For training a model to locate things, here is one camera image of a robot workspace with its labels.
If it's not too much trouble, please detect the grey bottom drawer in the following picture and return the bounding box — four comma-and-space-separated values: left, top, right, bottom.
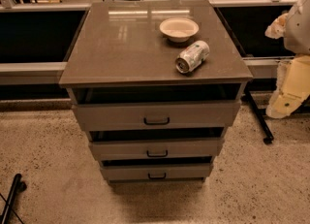
101, 164, 212, 182

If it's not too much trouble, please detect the grey drawer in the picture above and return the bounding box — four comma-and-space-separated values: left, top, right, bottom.
101, 164, 212, 182
89, 138, 224, 160
73, 101, 240, 131

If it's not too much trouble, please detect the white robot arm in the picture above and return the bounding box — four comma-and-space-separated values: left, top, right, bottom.
264, 0, 310, 118

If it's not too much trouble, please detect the grey drawer cabinet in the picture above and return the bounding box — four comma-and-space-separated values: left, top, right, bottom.
60, 0, 252, 169

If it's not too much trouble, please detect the grey top drawer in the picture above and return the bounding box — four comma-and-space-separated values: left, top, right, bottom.
73, 101, 240, 131

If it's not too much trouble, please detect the grey middle drawer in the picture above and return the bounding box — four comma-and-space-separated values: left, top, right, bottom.
89, 138, 224, 160

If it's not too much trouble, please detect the silver soda can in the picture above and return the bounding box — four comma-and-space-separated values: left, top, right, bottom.
175, 41, 210, 74

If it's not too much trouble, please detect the white paper bowl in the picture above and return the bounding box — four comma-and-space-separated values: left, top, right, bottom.
159, 17, 199, 43

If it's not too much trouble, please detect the black stand leg right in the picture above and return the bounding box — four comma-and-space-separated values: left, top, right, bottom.
242, 86, 310, 145

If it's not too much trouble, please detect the black stand leg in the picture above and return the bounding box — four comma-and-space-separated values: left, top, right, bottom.
242, 86, 310, 145
0, 174, 27, 224

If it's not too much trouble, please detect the black stand leg left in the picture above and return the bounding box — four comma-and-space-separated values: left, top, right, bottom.
0, 174, 27, 224

